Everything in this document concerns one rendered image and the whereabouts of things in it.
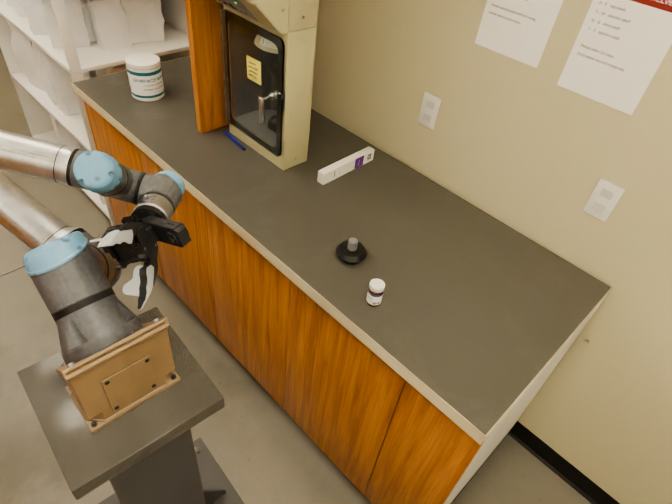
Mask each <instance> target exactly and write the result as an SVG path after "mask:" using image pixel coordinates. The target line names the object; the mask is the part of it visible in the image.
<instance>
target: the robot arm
mask: <svg viewBox="0 0 672 504"><path fill-rule="evenodd" d="M1 170H4V171H8V172H13V173H17V174H22V175H26V176H30V177H35V178H39V179H43V180H48V181H52V182H57V183H61V184H65V185H69V186H73V187H77V188H81V189H86V190H90V191H91V192H94V193H97V194H99V195H100V196H104V197H110V198H114V199H117V200H121V201H125V202H128V203H132V204H135V205H136V207H135V208H134V210H133V213H132V214H131V216H127V217H123V219H122V220H121V222H122V223H123V224H121V225H115V226H110V227H108V228H107V229H106V231H105V232H104V234H103V235H102V237H101V238H100V239H95V238H94V237H92V236H91V235H90V234H89V233H88V232H86V231H85V230H84V229H83V228H81V227H69V226H68V225H67V224H65V223H64V222H63V221H62V220H60V219H59V218H58V217H57V216H56V215H54V214H53V213H52V212H51V211H49V210H48V209H47V208H46V207H45V206H43V205H42V204H41V203H40V202H38V201H37V200H36V199H35V198H34V197H32V196H31V195H30V194H29V193H27V192H26V191H25V190H24V189H23V188H21V187H20V186H19V185H18V184H16V183H15V182H14V181H13V180H12V179H10V178H9V177H8V176H7V175H5V174H4V173H3V172H2V171H1ZM184 191H185V184H184V181H183V179H182V178H181V177H180V176H179V175H178V174H177V173H175V172H172V171H168V170H166V171H161V172H159V173H157V174H156V175H152V174H148V173H144V172H141V171H137V170H134V169H131V168H128V167H125V166H124V165H122V164H121V163H119V162H118V161H116V160H115V159H114V158H113V157H112V156H110V155H109V154H107V153H104V152H100V151H86V150H82V149H78V148H74V147H70V146H66V145H62V144H58V143H54V142H50V141H46V140H42V139H38V138H34V137H30V136H26V135H21V134H17V133H13V132H9V131H5V130H1V129H0V224H1V225H2V226H3V227H4V228H6V229H7V230H8V231H9V232H11V233H12V234H13V235H14V236H16V237H17V238H18V239H19V240H21V241H22V242H23V243H24V244H26V245H27V246H28V247H29V248H31V249H32V250H31V251H29V252H27V253H26V254H24V256H23V258H22V261H23V263H24V265H25V267H26V272H27V274H28V275H29V276H30V277H31V279H32V281H33V283H34V285H35V286H36V288H37V290H38V292H39V294H40V296H41V297H42V299H43V301H44V303H45V305H46V306H47V308H48V310H49V312H50V314H51V316H52V317H53V319H54V321H55V323H56V325H57V327H58V334H59V340H60V347H61V354H62V358H63V359H64V361H65V363H66V365H67V364H69V363H71V362H74V363H76V362H78V361H80V360H82V359H84V358H87V357H89V356H91V355H93V354H95V353H97V352H99V351H101V350H103V349H105V348H107V347H109V346H110V345H112V344H114V343H116V342H118V341H120V340H122V339H124V338H126V337H127V336H129V335H131V334H133V333H135V332H136V331H138V330H140V329H141V328H143V325H142V323H141V321H140V319H139V318H138V317H137V316H136V315H135V314H134V313H133V312H132V311H131V310H130V309H129V308H128V307H127V306H126V305H124V304H123V303H122V302H121V301H120V300H119V299H118V298H117V296H116V294H115V292H114V291H113V289H112V287H113V286H114V285H115V284H116V283H117V281H118V280H119V278H120V275H121V271H122V269H124V268H126V267H127V265H128V264H130V263H135V262H139V261H141V262H143V261H146V262H144V266H142V265H138V266H136V267H135V269H134V271H133V278H132V279H131V280H130V281H129V282H127V283H126V284H125V285H124V286H123V293H124V294H125V295H132V296H139V297H138V310H140V309H142V308H143V307H144V305H145V303H146V301H147V299H148V297H149V295H150V293H151V291H152V288H153V286H154V285H155V281H156V277H157V272H158V260H157V256H158V254H157V253H158V245H157V243H156V242H157V241H160V242H164V243H167V244H171V245H174V246H178V247H181V248H183V247H184V246H185V245H187V244H188V243H189V242H190V241H192V240H191V238H190V236H189V232H188V230H187V228H186V227H185V225H184V224H183V223H180V222H176V221H172V220H171V218H172V216H173V214H174V212H175V210H176V208H177V206H178V205H179V204H180V202H181V201H182V197H183V194H184ZM107 232H110V233H108V234H107ZM106 234H107V235H106Z"/></svg>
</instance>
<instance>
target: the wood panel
mask: <svg viewBox="0 0 672 504"><path fill-rule="evenodd" d="M185 9H186V19H187V29H188V39H189V49H190V60H191V70H192V80H193V90H194V100H195V110H196V120H197V130H198V131H199V132H201V133H205V132H208V131H211V130H214V129H217V128H220V127H223V126H226V125H229V122H228V121H226V115H225V96H224V78H223V60H222V41H221V23H220V9H224V7H223V4H221V3H219V2H217V1H216V0H185Z"/></svg>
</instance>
